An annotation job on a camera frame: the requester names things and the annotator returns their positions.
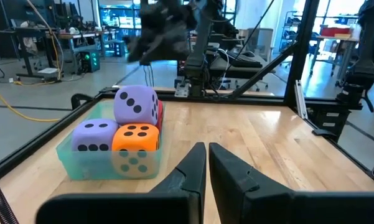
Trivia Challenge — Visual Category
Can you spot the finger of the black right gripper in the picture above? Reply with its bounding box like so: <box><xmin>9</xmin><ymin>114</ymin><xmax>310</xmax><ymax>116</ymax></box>
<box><xmin>144</xmin><ymin>32</ymin><xmax>187</xmax><ymax>62</ymax></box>
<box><xmin>126</xmin><ymin>32</ymin><xmax>158</xmax><ymax>62</ymax></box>

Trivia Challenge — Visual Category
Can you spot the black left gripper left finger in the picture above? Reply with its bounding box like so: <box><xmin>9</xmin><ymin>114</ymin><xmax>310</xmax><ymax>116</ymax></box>
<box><xmin>35</xmin><ymin>142</ymin><xmax>207</xmax><ymax>224</ymax></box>

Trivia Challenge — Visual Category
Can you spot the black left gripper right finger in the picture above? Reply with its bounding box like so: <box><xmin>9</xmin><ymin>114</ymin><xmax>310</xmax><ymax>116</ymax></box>
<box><xmin>208</xmin><ymin>142</ymin><xmax>374</xmax><ymax>224</ymax></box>

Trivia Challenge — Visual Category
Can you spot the large purple foam die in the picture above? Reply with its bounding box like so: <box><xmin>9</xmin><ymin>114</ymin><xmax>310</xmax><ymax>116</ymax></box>
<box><xmin>113</xmin><ymin>85</ymin><xmax>159</xmax><ymax>126</ymax></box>
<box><xmin>70</xmin><ymin>118</ymin><xmax>119</xmax><ymax>152</ymax></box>

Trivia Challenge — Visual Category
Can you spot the large orange foam die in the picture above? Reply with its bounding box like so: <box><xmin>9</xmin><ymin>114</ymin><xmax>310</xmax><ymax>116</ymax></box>
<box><xmin>111</xmin><ymin>123</ymin><xmax>161</xmax><ymax>179</ymax></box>

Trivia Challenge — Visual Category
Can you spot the large red foam die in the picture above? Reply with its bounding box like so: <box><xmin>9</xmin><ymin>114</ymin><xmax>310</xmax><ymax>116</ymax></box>
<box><xmin>155</xmin><ymin>100</ymin><xmax>164</xmax><ymax>133</ymax></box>

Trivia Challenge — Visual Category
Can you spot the black computer tower green light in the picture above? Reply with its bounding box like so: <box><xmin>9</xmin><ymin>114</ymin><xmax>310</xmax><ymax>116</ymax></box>
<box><xmin>77</xmin><ymin>49</ymin><xmax>101</xmax><ymax>74</ymax></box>

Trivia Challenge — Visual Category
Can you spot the teal translucent plastic bin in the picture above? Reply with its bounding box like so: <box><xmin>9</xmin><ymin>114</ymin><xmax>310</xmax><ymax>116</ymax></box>
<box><xmin>55</xmin><ymin>101</ymin><xmax>166</xmax><ymax>181</ymax></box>

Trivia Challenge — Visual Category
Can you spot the dark grey side desk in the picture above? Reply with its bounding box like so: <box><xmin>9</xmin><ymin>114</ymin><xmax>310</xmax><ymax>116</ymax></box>
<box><xmin>210</xmin><ymin>49</ymin><xmax>276</xmax><ymax>80</ymax></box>

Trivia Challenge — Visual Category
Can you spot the grey office chair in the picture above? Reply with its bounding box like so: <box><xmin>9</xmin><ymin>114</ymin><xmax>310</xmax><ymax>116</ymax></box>
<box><xmin>245</xmin><ymin>27</ymin><xmax>275</xmax><ymax>65</ymax></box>

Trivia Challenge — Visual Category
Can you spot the red storage bin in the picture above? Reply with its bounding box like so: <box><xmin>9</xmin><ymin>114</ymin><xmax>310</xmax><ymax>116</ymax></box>
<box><xmin>319</xmin><ymin>26</ymin><xmax>352</xmax><ymax>37</ymax></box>

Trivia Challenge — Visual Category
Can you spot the black jointed stand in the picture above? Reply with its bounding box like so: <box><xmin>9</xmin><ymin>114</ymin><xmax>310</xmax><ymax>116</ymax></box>
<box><xmin>335</xmin><ymin>0</ymin><xmax>374</xmax><ymax>113</ymax></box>

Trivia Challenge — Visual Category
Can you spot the long black cable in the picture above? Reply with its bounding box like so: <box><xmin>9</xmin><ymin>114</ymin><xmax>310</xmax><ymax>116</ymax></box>
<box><xmin>70</xmin><ymin>92</ymin><xmax>95</xmax><ymax>110</ymax></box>

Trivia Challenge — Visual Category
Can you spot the long yellow cable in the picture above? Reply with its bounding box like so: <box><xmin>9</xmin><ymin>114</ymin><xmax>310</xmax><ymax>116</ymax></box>
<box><xmin>0</xmin><ymin>0</ymin><xmax>65</xmax><ymax>123</ymax></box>

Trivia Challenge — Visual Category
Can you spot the black table frame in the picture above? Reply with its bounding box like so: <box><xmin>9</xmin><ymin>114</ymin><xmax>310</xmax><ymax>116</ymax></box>
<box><xmin>0</xmin><ymin>0</ymin><xmax>374</xmax><ymax>190</ymax></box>

